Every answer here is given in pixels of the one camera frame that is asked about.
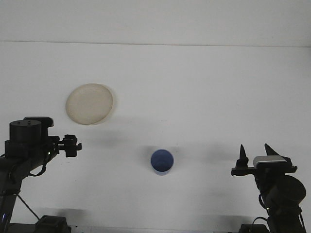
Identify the pale blue cup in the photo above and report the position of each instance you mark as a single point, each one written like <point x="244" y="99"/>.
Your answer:
<point x="161" y="160"/>

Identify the pale round plate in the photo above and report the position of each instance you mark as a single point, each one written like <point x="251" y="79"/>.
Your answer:
<point x="90" y="104"/>

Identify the dark platform edge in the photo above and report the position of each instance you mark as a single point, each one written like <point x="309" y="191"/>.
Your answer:
<point x="24" y="228"/>

